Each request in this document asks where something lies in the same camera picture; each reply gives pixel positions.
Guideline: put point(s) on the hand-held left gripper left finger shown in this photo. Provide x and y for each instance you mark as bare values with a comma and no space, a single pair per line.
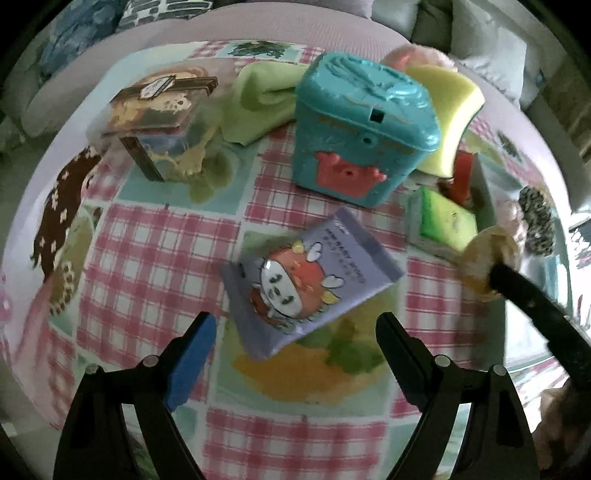
191,364

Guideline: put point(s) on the light grey cushion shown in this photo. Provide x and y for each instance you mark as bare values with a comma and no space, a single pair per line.
489,50

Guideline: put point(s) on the grey sofa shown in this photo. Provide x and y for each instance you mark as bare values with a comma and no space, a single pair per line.
429,23

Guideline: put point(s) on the pink satin scrunchie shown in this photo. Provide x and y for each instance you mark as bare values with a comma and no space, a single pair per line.
511,217

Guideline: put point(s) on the purple wet wipe pack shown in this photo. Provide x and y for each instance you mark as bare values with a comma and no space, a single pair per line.
304,286

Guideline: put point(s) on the green cloth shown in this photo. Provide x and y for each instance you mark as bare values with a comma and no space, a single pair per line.
263,101

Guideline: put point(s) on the pink fluffy cloth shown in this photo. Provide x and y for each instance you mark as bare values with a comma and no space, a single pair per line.
406,57

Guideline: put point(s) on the teal cardboard tray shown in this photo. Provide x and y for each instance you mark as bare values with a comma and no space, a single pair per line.
485,189

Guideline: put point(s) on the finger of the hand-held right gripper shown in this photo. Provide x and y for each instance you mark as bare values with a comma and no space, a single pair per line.
531,304

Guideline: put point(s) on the teal toy box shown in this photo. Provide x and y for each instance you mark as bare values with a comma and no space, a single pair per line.
364,138

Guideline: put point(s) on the checked printed tablecloth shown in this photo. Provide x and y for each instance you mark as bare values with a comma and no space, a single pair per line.
152,258

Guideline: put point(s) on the green tissue pack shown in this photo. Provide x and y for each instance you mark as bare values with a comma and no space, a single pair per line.
443,221

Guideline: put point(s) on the mauve sofa seat cushion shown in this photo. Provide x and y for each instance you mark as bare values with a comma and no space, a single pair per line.
554,166
277,23

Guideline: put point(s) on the leopard print scrunchie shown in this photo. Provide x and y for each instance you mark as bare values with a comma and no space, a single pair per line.
535,217

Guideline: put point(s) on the yellow sponge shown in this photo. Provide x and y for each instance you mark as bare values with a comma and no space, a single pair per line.
452,101

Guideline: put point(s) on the red round container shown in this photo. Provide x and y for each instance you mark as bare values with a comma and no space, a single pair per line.
461,175

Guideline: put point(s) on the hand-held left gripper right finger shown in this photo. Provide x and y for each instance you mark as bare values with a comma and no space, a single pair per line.
404,360

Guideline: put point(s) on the round yellow compact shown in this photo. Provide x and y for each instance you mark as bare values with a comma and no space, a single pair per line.
485,258

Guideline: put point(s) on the black white patterned pillow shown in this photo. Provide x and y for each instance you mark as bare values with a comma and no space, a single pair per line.
161,9

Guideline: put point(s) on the blue crumpled clothing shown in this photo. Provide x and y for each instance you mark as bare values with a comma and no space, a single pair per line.
74,27

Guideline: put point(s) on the transparent brown gift box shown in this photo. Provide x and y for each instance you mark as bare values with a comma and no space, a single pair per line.
152,110

